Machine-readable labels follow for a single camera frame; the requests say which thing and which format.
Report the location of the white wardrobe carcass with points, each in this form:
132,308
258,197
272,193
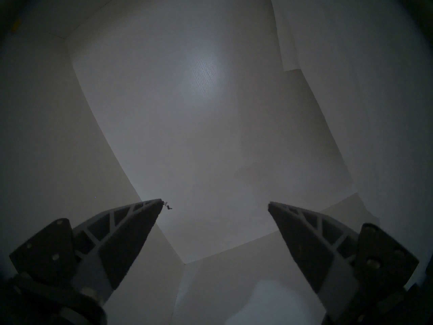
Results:
152,107

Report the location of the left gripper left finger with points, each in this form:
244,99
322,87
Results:
115,246

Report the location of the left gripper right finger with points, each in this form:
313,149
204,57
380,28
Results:
314,250

